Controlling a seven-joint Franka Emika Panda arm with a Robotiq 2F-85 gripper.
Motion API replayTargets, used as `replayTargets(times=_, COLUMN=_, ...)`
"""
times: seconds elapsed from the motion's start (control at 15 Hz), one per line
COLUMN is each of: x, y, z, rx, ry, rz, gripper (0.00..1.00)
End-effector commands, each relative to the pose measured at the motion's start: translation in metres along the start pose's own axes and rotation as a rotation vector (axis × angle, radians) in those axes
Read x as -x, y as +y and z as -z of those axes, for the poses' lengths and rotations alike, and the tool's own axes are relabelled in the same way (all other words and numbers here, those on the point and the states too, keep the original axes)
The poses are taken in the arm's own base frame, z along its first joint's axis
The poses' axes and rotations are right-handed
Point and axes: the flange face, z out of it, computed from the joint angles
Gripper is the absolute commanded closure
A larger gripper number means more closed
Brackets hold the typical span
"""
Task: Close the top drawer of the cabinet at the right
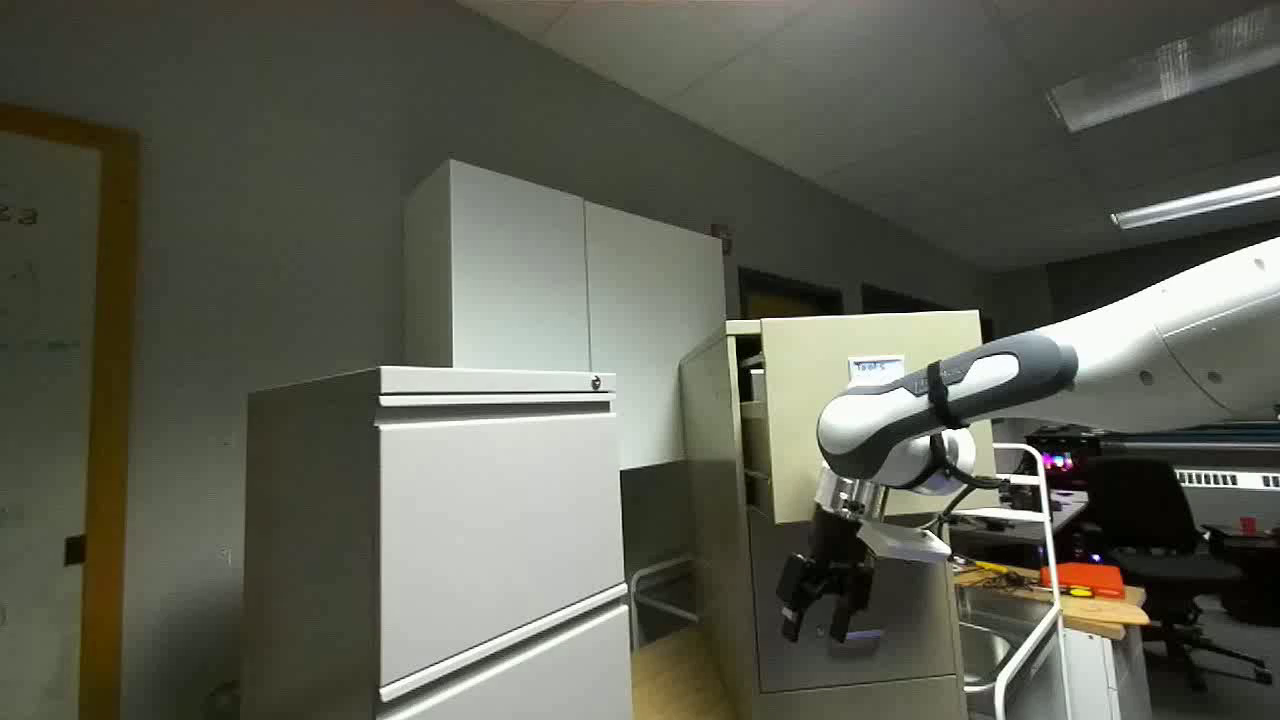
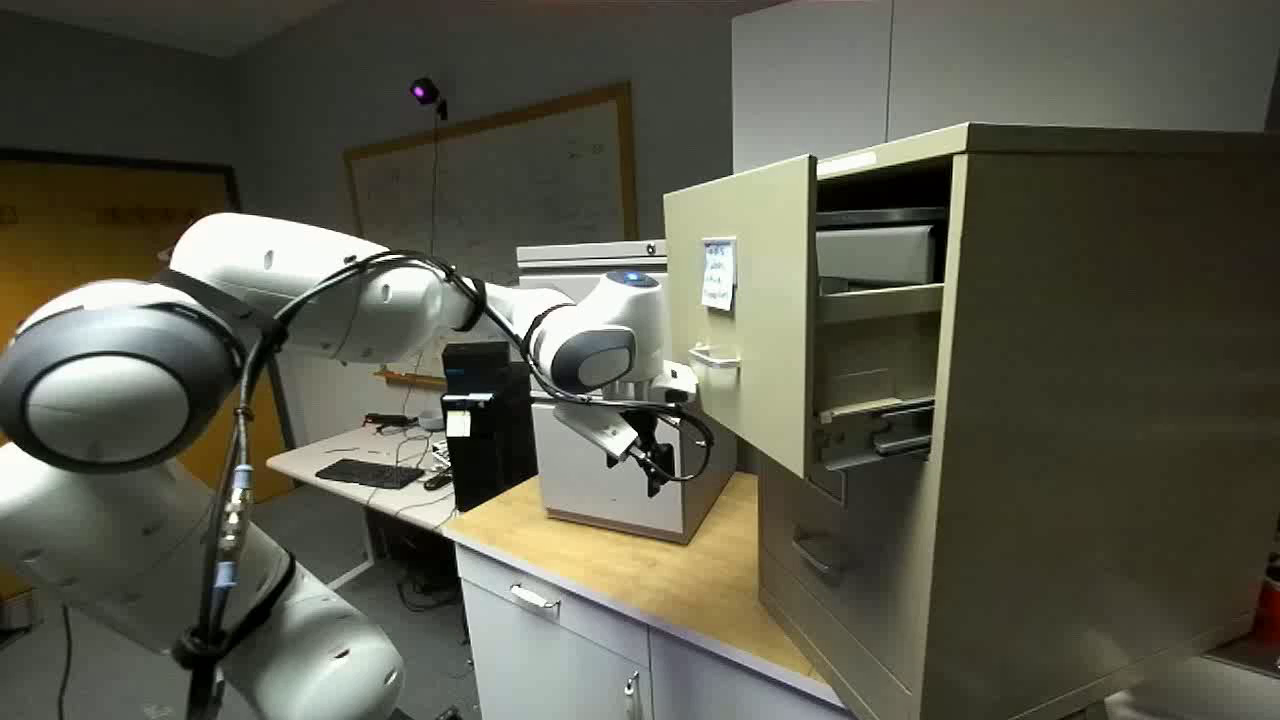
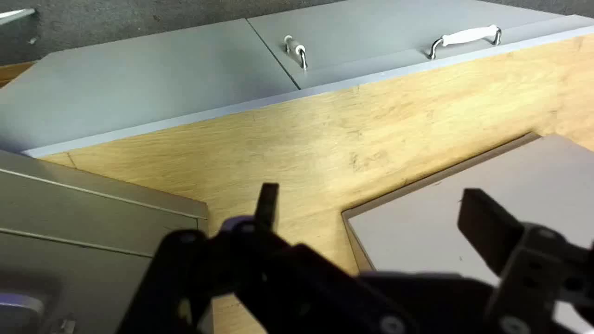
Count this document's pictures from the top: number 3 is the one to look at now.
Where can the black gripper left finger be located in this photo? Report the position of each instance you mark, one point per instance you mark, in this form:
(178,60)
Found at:
(285,289)

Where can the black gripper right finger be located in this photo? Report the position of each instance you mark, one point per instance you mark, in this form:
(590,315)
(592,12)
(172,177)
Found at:
(536,268)

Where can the grey drawer cabinet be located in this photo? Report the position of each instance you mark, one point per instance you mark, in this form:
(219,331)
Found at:
(74,246)

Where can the grey cabinet door right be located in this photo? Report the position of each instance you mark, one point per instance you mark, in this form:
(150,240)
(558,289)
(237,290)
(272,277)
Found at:
(356,38)

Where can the grey cabinet door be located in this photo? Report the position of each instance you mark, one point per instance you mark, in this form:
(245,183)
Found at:
(356,38)
(115,90)

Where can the grey cabinet door left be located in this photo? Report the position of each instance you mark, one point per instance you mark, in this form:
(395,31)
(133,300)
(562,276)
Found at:
(115,90)

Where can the grey flat board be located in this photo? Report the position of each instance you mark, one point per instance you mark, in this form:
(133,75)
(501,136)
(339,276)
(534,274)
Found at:
(410,250)

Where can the silver cabinet handle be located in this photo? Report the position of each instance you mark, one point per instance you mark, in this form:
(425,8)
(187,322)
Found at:
(297,51)

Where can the white cabinet handle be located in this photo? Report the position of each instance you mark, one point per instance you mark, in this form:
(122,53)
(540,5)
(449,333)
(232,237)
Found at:
(491,34)

